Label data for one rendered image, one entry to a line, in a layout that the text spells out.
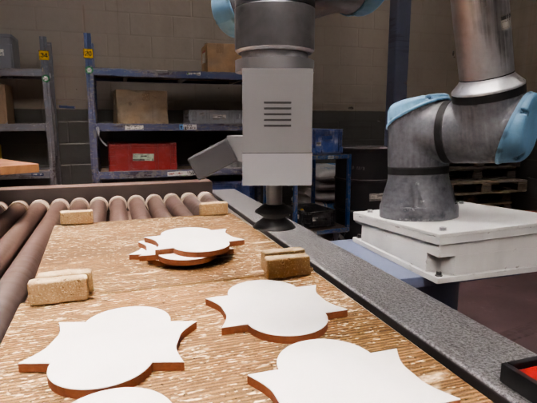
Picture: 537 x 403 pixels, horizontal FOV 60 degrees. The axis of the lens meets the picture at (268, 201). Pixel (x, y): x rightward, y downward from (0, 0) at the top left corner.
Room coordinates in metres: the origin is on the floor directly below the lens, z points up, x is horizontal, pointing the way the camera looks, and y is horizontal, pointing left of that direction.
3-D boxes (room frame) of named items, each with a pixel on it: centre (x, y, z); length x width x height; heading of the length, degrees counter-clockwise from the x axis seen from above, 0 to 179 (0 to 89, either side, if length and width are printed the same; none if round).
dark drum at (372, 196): (4.51, -0.94, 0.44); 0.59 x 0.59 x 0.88
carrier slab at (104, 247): (0.74, 0.17, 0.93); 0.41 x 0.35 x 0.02; 20
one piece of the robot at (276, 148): (0.46, 0.02, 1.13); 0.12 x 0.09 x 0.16; 93
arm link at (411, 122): (0.92, -0.30, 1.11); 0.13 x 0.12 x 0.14; 45
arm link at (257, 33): (0.46, -0.01, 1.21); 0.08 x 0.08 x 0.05
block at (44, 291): (0.49, 0.23, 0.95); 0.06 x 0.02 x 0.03; 109
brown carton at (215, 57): (5.02, 0.42, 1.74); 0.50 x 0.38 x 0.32; 108
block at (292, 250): (0.60, -0.02, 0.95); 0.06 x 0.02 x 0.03; 110
